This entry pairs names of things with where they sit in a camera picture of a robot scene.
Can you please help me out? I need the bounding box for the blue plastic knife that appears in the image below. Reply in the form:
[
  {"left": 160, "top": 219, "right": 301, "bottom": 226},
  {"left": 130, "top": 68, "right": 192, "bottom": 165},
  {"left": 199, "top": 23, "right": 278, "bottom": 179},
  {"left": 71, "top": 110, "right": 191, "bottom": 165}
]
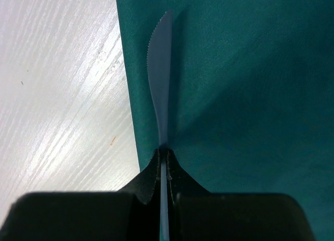
[{"left": 147, "top": 10, "right": 173, "bottom": 240}]

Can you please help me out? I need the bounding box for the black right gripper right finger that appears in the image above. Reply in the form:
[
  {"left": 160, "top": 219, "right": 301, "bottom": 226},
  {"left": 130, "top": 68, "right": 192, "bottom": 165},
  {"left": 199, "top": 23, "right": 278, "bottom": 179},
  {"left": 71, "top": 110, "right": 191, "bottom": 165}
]
[{"left": 166, "top": 150, "right": 315, "bottom": 240}]

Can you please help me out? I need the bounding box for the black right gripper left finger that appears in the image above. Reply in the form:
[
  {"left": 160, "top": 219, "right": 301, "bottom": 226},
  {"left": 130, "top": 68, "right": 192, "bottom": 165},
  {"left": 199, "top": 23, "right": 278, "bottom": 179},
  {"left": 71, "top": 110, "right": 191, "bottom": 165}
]
[{"left": 2, "top": 150, "right": 161, "bottom": 240}]

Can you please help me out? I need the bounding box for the teal cloth napkin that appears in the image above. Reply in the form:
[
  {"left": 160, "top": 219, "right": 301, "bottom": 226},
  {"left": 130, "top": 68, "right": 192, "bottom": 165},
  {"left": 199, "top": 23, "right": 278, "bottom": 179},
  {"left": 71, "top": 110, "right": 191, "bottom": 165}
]
[{"left": 116, "top": 0, "right": 333, "bottom": 228}]

